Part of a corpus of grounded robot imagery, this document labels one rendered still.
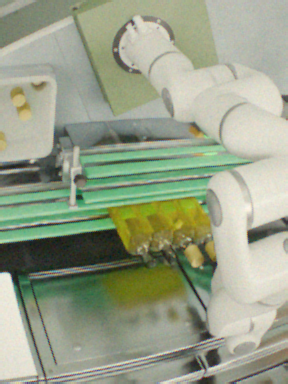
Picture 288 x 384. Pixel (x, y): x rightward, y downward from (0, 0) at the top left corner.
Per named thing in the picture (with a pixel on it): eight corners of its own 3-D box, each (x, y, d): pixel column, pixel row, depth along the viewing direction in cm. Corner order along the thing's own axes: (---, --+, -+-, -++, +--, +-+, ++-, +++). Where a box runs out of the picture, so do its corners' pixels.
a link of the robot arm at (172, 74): (141, 57, 88) (173, 93, 77) (200, 43, 90) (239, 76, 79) (146, 97, 94) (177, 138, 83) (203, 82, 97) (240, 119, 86)
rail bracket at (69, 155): (59, 189, 115) (72, 221, 106) (63, 132, 105) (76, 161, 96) (71, 188, 116) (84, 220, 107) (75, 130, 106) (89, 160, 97)
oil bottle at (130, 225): (103, 204, 124) (130, 260, 109) (105, 187, 121) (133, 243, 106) (122, 201, 126) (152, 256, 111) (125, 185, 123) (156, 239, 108)
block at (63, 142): (53, 167, 119) (59, 183, 114) (55, 136, 113) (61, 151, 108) (66, 166, 120) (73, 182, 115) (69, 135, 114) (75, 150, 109)
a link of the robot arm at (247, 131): (201, 111, 65) (251, 147, 52) (278, 95, 67) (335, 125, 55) (208, 194, 71) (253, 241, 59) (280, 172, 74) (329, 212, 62)
